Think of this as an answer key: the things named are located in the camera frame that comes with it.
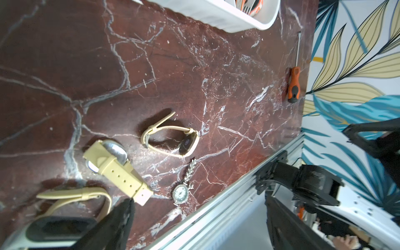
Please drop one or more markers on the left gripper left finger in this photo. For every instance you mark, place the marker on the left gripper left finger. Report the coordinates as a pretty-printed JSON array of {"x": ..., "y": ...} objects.
[{"x": 112, "y": 232}]

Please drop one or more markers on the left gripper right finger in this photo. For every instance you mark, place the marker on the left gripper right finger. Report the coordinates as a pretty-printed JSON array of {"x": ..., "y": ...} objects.
[{"x": 288, "y": 232}]

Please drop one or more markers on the small cream watch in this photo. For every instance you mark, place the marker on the small cream watch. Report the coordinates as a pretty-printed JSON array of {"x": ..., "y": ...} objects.
[{"x": 110, "y": 159}]

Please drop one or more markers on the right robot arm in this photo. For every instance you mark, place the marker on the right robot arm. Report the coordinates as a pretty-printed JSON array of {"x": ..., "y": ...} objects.
[{"x": 318, "y": 187}]

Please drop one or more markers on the white plastic storage box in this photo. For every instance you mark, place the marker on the white plastic storage box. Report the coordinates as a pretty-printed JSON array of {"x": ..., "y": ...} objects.
[{"x": 222, "y": 15}]

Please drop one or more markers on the orange screwdriver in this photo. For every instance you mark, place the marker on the orange screwdriver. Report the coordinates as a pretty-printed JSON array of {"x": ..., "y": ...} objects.
[{"x": 294, "y": 85}]

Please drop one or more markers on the aluminium front rail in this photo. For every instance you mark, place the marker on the aluminium front rail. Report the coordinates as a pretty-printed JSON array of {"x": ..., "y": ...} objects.
[{"x": 207, "y": 228}]

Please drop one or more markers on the small silver chain watch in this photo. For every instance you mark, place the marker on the small silver chain watch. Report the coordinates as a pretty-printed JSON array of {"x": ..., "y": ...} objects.
[{"x": 181, "y": 192}]

